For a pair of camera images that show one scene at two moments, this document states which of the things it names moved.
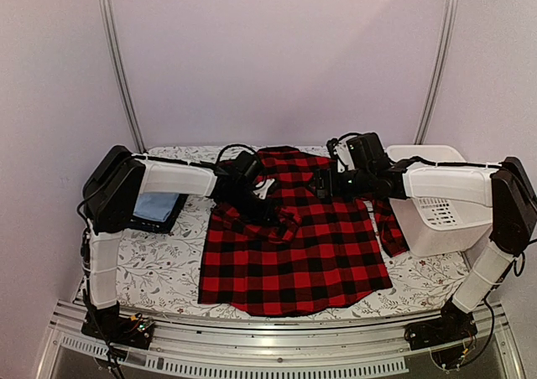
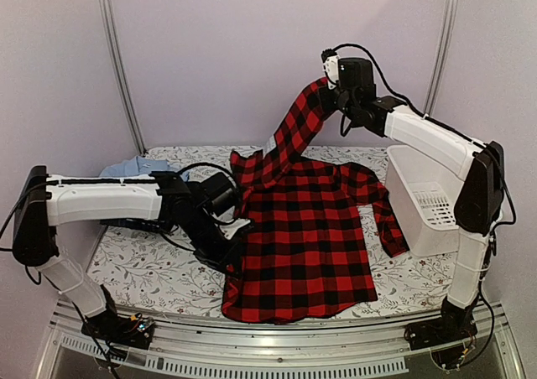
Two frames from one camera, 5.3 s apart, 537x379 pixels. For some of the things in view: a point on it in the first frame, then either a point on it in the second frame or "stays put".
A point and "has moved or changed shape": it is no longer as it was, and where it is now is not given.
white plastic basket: (434, 227) stays put
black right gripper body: (344, 189) to (327, 105)
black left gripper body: (253, 213) to (210, 251)
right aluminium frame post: (443, 59) stays put
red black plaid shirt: (315, 252) has moved or changed shape
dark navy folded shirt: (159, 226) stays put
